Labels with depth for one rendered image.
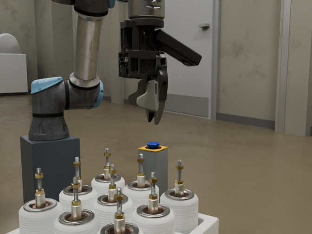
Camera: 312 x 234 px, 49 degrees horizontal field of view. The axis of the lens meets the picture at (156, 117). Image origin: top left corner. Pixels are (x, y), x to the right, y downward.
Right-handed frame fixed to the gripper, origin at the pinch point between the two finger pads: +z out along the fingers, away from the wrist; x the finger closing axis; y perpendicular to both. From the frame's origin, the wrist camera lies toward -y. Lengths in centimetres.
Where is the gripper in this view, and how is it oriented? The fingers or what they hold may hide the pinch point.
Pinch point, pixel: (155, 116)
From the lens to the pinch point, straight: 73.6
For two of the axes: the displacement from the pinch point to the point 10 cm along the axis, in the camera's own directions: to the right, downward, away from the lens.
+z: 0.0, 9.9, 1.4
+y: -9.2, 0.6, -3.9
